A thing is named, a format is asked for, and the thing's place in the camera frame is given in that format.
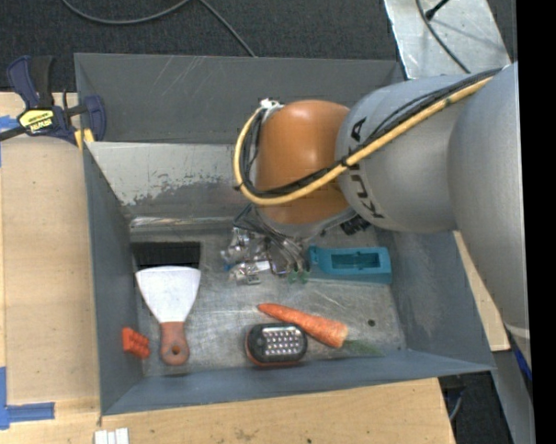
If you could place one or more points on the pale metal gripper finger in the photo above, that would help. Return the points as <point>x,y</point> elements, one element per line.
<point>249,273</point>
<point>235,251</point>

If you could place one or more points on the black cylinder on white bracket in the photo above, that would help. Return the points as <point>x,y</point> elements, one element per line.
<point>355,226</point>

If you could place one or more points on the blue hollow plastic block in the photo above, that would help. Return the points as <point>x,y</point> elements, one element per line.
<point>349,263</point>

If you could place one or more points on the orange toy carrot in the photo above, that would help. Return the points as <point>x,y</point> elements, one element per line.
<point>310,324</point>

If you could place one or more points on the grey metal bin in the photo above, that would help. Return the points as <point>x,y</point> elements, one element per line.
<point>263,88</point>

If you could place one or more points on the black and orange work light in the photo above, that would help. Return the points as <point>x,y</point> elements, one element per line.
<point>276,344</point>

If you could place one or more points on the orange ridged block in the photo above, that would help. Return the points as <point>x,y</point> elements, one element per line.
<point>135,343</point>

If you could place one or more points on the pale wood board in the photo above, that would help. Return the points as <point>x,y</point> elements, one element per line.
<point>45,272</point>

